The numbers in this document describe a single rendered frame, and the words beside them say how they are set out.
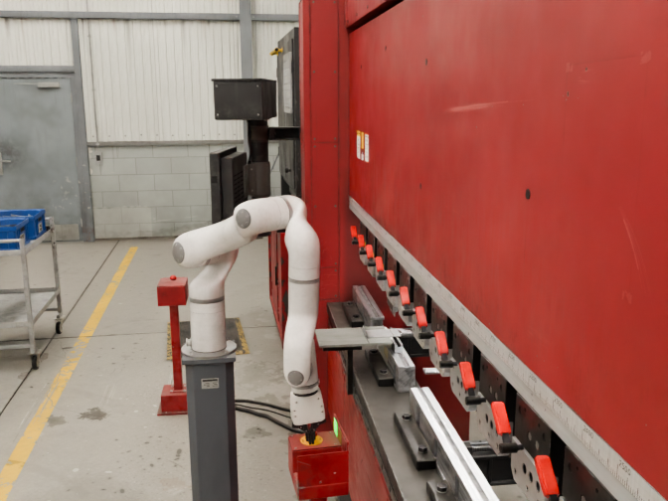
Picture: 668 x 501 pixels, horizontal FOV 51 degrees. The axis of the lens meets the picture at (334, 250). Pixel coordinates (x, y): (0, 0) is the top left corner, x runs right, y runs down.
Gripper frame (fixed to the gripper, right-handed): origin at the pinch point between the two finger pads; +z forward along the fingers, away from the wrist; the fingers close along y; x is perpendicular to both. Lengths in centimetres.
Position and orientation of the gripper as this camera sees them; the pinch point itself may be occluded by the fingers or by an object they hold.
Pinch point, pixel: (310, 436)
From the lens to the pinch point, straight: 222.9
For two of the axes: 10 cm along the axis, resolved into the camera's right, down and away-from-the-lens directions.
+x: 2.1, 2.1, -9.5
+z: 0.9, 9.7, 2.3
